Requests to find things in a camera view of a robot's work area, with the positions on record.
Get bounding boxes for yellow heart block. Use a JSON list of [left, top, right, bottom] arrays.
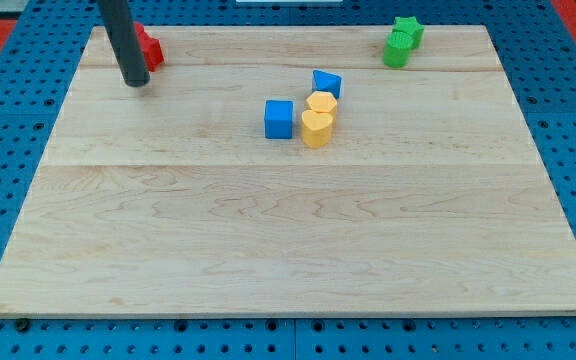
[[301, 110, 334, 148]]

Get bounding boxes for yellow hexagon block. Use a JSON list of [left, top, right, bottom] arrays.
[[306, 91, 338, 121]]

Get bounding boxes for red star block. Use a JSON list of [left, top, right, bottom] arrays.
[[134, 22, 164, 72]]

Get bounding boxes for green cylinder block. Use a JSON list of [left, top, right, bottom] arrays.
[[382, 32, 414, 68]]

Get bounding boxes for blue triangular prism block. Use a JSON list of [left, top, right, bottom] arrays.
[[312, 69, 342, 99]]

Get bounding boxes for light wooden board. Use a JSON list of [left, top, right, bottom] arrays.
[[0, 25, 576, 319]]

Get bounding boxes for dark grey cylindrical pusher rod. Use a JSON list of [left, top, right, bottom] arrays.
[[96, 0, 150, 88]]

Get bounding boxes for green star block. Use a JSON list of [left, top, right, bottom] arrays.
[[392, 16, 424, 49]]

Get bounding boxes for blue cube block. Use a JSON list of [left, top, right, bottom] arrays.
[[264, 100, 293, 139]]

